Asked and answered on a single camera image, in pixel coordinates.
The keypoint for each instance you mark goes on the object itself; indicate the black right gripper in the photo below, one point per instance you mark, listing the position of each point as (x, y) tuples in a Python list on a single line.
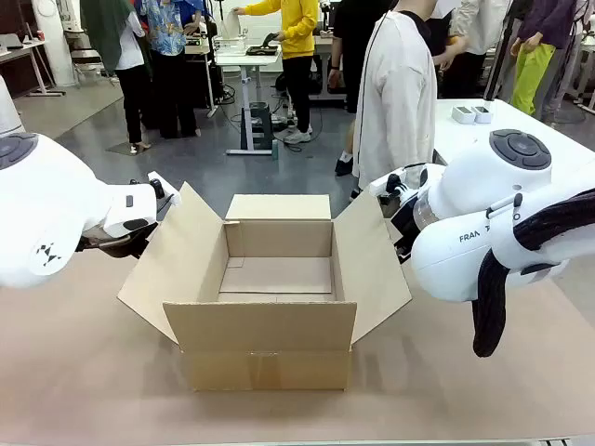
[(402, 241)]

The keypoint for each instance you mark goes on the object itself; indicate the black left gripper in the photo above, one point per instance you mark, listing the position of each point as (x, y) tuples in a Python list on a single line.
[(123, 244)]

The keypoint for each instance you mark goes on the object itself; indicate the brown cardboard box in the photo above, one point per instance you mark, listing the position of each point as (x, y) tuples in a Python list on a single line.
[(274, 339)]

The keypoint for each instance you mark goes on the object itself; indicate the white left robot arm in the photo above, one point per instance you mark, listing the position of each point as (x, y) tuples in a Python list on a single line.
[(51, 218)]

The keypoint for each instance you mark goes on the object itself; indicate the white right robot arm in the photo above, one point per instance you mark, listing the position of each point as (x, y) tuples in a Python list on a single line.
[(483, 209)]

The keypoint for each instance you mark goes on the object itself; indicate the small white box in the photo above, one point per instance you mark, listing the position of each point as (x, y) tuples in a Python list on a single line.
[(463, 114), (482, 114)]

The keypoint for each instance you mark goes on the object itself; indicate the person in white cardigan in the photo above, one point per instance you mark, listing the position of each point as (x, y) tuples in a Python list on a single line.
[(395, 93)]

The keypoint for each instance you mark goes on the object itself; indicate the teal bottle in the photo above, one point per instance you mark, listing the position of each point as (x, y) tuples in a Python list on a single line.
[(275, 149)]

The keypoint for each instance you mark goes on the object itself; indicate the large white table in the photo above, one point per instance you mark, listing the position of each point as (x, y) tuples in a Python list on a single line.
[(534, 123)]

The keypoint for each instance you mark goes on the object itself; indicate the dark step stool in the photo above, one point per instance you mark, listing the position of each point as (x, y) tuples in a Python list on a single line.
[(261, 127)]

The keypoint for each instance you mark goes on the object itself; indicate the grey chair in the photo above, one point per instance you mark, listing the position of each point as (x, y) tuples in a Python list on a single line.
[(90, 65)]

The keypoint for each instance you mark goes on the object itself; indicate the person in black t-shirt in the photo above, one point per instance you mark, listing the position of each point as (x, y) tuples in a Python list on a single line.
[(348, 56)]

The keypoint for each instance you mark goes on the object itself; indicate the black tripod pole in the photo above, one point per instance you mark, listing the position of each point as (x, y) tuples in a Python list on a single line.
[(499, 56)]

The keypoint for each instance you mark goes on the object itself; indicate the person in green headscarf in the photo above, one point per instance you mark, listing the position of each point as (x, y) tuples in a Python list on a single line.
[(111, 32)]

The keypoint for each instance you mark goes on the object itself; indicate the white side desk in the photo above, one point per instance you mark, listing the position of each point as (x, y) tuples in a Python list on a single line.
[(28, 51)]

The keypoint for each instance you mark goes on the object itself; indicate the person in blue floral shirt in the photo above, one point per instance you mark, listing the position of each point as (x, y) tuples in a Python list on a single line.
[(167, 32)]

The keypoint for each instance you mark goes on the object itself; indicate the person in lime green trousers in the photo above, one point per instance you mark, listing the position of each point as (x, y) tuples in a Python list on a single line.
[(534, 69)]

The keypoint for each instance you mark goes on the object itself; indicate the white standing desk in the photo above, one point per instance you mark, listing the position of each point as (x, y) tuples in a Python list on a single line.
[(246, 60)]

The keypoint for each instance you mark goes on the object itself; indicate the person in grey trousers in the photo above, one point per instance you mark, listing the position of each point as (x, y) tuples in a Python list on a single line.
[(562, 83)]

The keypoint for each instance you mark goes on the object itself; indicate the person in white shirt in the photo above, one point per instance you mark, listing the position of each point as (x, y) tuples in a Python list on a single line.
[(474, 28)]

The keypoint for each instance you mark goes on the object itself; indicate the black tray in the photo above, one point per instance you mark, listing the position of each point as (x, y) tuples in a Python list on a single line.
[(261, 51)]

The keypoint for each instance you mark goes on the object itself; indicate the person in yellow shirt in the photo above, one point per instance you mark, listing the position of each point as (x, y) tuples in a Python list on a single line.
[(297, 28)]

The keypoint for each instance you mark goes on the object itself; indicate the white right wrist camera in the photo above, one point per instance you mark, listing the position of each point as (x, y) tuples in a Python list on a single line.
[(388, 183)]

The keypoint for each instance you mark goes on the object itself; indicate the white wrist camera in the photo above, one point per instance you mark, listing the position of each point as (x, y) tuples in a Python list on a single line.
[(388, 183), (162, 188)]

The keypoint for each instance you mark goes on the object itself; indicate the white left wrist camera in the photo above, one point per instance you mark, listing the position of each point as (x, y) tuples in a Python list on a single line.
[(162, 188)]

